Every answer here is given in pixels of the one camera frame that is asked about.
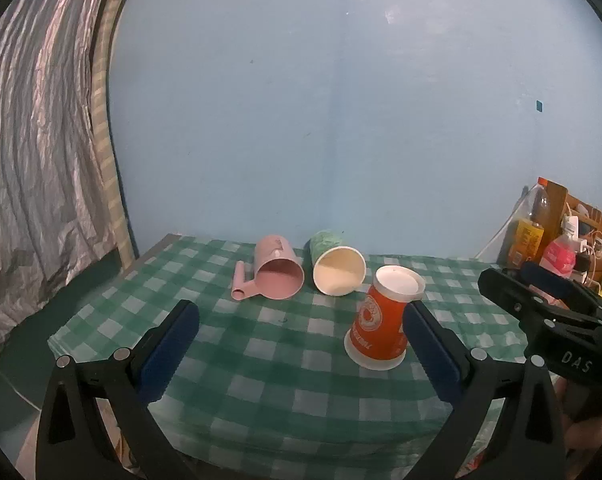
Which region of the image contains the white cable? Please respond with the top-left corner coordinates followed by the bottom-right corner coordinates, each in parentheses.
top-left (475, 184), bottom-right (540, 261)

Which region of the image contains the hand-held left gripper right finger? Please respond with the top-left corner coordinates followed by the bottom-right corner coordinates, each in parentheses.
top-left (402, 300), bottom-right (566, 480)

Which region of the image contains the pink plastic cup with handle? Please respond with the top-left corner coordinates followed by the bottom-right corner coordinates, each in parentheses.
top-left (230, 234), bottom-right (305, 302)

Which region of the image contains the green patterned paper cup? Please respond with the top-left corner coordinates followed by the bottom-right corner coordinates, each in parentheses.
top-left (308, 230), bottom-right (367, 296)

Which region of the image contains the person's right hand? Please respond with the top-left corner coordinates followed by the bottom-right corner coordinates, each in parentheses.
top-left (554, 374), bottom-right (602, 480)

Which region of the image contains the orange paper cup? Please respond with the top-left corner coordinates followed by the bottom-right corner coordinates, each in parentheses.
top-left (344, 265), bottom-right (426, 371)

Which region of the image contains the silver grey curtain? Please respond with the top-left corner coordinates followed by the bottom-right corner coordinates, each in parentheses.
top-left (0, 0), bottom-right (119, 381)

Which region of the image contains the wooden desk rack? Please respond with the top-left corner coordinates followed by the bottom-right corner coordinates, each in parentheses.
top-left (545, 182), bottom-right (602, 286)

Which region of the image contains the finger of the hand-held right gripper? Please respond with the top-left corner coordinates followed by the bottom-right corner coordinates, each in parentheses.
top-left (519, 260), bottom-right (602, 314)
top-left (478, 267), bottom-right (602, 329)

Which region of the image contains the beige checked mattress edge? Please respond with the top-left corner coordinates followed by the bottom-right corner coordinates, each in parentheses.
top-left (90, 0), bottom-right (149, 268)

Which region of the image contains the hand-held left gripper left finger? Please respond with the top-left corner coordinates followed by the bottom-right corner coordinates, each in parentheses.
top-left (35, 299), bottom-right (200, 480)

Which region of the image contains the yellow label drink bottle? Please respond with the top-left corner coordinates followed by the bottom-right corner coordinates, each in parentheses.
top-left (506, 177), bottom-right (552, 270)

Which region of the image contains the pink bottle with white cap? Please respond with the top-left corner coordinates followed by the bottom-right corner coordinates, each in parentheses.
top-left (538, 215), bottom-right (580, 277)

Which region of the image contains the green checked tablecloth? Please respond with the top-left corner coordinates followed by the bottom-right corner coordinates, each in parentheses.
top-left (48, 232), bottom-right (562, 478)

